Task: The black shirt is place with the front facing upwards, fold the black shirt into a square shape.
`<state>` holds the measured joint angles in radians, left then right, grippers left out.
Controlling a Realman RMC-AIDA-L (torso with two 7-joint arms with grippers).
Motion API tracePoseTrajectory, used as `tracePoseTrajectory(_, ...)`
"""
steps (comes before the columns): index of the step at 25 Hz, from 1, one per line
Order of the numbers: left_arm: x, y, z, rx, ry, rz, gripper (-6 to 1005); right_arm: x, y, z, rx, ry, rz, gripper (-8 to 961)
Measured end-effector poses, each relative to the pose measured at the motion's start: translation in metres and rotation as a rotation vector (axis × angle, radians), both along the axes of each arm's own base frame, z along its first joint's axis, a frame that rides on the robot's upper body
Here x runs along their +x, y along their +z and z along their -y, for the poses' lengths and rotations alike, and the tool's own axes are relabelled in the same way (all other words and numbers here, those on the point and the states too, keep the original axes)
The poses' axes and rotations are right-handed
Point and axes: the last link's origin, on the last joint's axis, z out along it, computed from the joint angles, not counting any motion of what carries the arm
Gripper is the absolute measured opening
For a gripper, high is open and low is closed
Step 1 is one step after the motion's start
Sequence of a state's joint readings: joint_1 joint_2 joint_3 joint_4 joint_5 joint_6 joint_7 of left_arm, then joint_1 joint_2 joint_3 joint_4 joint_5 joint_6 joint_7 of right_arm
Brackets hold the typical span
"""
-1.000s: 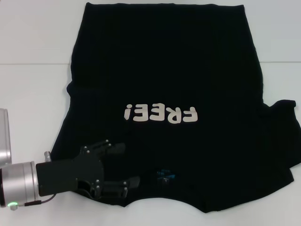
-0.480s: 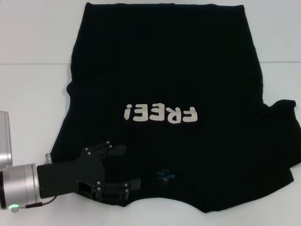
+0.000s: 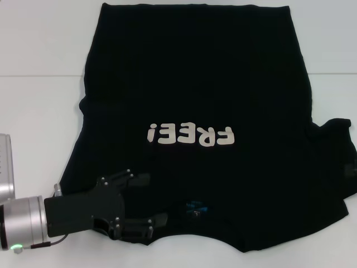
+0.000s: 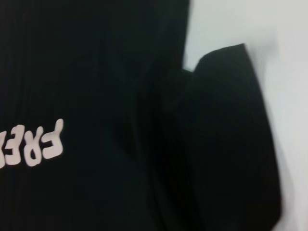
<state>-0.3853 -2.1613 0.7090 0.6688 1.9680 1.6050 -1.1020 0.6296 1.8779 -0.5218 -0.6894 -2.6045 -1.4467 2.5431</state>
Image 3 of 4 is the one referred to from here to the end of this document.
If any left arm cable with plug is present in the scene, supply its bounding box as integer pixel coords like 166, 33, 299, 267
15, 233, 70, 250

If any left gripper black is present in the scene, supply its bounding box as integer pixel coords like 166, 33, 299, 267
44, 168, 169, 242

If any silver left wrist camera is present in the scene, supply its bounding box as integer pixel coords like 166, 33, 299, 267
0, 133, 17, 201

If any black shirt with FREE print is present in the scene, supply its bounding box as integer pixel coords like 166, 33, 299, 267
60, 2, 357, 246

